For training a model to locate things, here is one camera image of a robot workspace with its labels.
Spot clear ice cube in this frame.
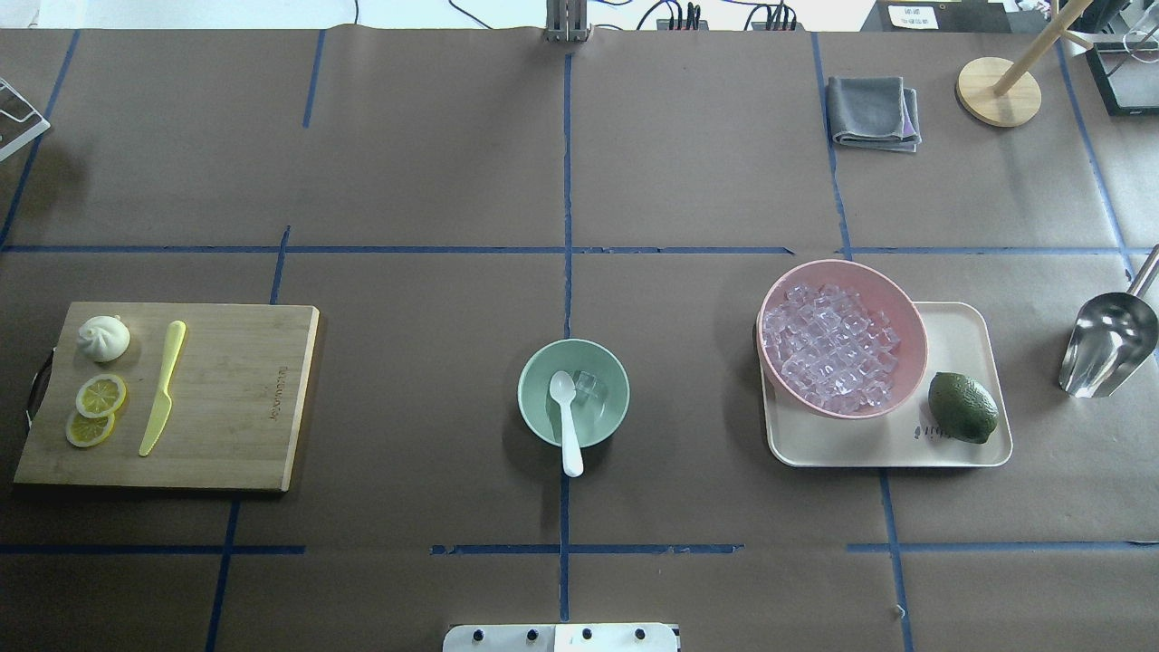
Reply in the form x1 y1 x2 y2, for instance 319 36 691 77
575 369 608 403

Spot white plastic spoon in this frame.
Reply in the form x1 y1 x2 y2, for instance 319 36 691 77
548 369 584 477

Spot mint green bowl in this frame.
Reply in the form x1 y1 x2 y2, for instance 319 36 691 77
517 339 632 448

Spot pile of clear ice cubes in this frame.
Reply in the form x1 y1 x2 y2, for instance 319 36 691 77
759 283 901 413

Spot pink bowl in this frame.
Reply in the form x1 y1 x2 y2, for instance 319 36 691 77
756 259 928 420

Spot metal ice scoop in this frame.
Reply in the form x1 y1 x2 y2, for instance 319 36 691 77
1058 247 1158 398

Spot bamboo cutting board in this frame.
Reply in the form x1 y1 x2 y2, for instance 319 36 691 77
14 302 321 492

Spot folded grey cloth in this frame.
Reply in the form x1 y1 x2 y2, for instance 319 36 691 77
825 76 923 153

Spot cream plastic tray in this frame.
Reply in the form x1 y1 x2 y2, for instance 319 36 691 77
761 302 1013 467

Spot green avocado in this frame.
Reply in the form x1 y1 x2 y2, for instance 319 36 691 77
927 371 999 445

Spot yellow plastic knife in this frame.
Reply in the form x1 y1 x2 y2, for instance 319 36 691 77
138 321 187 457

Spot wooden mug tree stand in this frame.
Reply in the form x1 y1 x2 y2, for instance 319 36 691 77
953 1 1093 129

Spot white cup rack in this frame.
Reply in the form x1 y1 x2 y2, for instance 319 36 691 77
0 79 51 160

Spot aluminium frame post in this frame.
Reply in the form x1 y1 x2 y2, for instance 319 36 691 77
545 0 591 43

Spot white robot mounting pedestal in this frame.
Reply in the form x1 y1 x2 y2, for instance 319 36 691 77
442 622 681 651

